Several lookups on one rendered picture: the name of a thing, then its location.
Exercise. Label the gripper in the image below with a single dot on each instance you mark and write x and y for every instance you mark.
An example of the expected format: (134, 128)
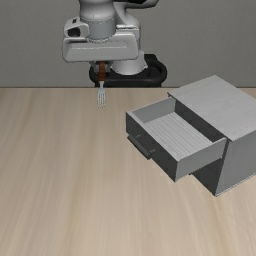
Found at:
(100, 50)

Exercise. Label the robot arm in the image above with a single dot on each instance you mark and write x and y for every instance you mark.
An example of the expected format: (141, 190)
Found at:
(123, 20)

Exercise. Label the grey cabinet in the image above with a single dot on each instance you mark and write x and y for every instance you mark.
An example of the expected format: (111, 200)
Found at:
(226, 133)

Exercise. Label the grey open drawer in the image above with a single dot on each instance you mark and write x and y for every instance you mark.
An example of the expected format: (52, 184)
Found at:
(176, 140)

